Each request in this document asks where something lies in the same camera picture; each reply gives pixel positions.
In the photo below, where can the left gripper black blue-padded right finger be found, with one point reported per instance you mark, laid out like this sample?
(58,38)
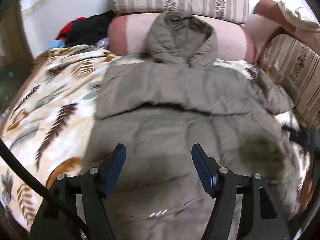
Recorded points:
(261,216)

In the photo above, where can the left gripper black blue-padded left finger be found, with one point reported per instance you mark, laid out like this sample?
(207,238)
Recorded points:
(93,186)

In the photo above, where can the olive grey hooded puffer jacket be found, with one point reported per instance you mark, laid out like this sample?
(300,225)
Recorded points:
(161,107)

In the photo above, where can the striped floral side cushion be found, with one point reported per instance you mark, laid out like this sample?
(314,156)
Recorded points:
(295,66)

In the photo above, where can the cream leaf-pattern fleece blanket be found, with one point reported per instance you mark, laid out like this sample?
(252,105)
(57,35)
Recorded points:
(48,127)

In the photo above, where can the cream lace armrest cover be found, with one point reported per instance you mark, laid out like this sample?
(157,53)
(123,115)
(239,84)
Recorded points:
(299,17)

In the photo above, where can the pink sofa armrest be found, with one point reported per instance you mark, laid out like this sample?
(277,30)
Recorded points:
(271,10)

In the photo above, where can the light blue garment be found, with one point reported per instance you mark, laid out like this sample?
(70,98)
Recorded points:
(56,44)

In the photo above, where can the red garment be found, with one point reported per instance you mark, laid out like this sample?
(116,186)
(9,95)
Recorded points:
(66,29)

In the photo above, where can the purple patterned cloth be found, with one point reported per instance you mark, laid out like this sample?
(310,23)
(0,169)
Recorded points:
(103,43)

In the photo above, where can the black garment pile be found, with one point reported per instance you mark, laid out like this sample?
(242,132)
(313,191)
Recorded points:
(90,30)

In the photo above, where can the pink quilted bolster cushion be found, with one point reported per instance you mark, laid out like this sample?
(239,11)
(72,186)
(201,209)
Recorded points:
(127,34)

